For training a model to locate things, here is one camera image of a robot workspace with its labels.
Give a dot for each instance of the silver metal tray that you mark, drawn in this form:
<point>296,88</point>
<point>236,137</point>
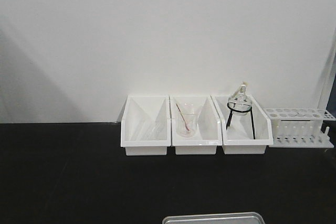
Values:
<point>239,217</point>

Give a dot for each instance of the red stirring rod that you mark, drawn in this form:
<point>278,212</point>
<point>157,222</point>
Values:
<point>182,117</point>

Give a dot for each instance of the glass beaker in bin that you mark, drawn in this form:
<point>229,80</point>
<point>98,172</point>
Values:
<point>191,114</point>

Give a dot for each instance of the clear glass rods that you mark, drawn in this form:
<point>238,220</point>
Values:
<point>154,131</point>

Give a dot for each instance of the white right storage bin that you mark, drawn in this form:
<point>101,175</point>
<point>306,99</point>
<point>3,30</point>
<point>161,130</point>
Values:
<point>238,138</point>

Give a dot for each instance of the white left storage bin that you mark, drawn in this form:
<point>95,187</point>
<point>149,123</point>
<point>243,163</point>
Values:
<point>139,112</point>

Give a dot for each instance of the white storage bin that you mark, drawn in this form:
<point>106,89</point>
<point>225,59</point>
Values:
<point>208,136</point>
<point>238,138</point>
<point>139,112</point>

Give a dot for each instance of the white middle storage bin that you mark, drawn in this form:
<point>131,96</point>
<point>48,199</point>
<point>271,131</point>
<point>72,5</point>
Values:
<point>208,136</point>

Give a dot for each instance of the white test tube rack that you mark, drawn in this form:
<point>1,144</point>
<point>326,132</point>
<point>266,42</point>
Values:
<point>299,127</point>

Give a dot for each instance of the glass alcohol lamp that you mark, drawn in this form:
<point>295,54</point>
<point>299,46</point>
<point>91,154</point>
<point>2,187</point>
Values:
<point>239,102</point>

